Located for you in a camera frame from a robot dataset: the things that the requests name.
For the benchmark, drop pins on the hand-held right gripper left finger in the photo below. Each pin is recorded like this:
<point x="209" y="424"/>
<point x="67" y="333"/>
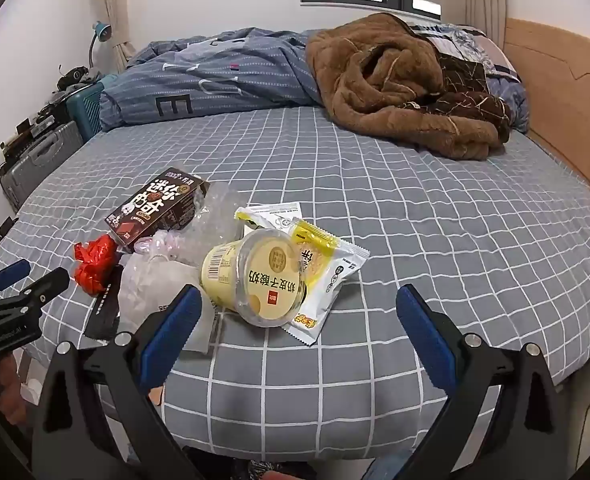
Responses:
<point x="177" y="320"/>

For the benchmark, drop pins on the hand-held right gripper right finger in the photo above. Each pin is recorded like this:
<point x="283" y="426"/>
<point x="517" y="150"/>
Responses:
<point x="420" y="325"/>

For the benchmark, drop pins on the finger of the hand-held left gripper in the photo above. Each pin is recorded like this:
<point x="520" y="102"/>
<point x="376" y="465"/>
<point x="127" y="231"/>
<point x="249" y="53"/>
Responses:
<point x="50" y="285"/>
<point x="12" y="271"/>

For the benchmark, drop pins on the red plastic wrapper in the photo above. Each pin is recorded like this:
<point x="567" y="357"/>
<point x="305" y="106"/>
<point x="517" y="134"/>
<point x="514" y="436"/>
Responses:
<point x="95" y="265"/>

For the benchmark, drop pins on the black packet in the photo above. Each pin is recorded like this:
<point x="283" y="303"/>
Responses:
<point x="102" y="310"/>

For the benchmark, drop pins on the yellow yogurt cup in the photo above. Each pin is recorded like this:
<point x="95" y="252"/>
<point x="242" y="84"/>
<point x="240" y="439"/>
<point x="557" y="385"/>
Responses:
<point x="260" y="280"/>

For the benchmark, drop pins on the yellow white snack packet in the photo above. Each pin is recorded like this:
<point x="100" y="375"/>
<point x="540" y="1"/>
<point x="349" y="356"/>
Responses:
<point x="335" y="270"/>

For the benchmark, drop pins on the clear plastic packaging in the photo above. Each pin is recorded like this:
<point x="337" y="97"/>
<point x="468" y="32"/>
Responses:
<point x="215" y="225"/>

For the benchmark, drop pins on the brown snack box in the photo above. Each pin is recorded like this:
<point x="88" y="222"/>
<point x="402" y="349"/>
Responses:
<point x="160" y="205"/>

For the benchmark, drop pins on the person's left hand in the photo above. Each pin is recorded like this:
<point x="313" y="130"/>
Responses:
<point x="10" y="400"/>

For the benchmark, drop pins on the silver suitcase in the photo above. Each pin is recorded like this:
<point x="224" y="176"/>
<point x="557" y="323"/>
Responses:
<point x="40" y="160"/>

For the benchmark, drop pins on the grey checked bed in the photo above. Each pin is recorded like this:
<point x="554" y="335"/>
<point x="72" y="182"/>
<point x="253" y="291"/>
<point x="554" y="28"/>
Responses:
<point x="375" y="210"/>

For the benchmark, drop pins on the dark clutter pile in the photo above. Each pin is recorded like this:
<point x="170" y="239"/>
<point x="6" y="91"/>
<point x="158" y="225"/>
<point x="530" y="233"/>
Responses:
<point x="40" y="125"/>

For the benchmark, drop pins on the teal suitcase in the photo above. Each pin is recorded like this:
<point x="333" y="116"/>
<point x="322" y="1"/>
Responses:
<point x="87" y="105"/>

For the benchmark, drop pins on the blue grey duvet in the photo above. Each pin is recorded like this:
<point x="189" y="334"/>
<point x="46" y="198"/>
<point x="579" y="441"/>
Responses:
<point x="215" y="80"/>

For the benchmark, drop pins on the brown fleece blanket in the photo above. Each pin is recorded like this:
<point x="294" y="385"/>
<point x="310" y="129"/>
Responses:
<point x="365" y="85"/>

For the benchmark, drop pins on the blue desk lamp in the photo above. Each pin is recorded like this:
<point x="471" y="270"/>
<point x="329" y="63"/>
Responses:
<point x="102" y="31"/>

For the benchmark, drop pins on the wooden headboard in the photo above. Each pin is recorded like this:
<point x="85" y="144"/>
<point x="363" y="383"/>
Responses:
<point x="565" y="90"/>

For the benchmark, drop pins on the patterned pillow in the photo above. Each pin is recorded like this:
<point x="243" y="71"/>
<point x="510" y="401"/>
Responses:
<point x="475" y="45"/>

